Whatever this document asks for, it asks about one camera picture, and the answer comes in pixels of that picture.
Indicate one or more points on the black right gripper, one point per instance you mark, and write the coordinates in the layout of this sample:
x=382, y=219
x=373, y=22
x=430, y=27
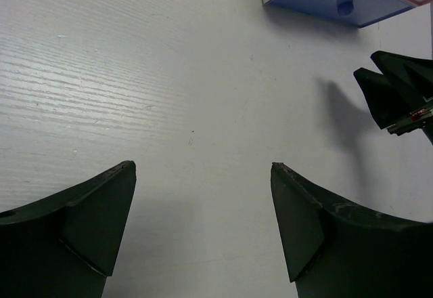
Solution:
x=399, y=99

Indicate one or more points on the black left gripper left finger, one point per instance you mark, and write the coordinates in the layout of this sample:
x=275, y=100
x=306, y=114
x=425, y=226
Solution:
x=66, y=245

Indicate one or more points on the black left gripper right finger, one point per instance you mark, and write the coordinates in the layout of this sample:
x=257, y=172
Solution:
x=334, y=247

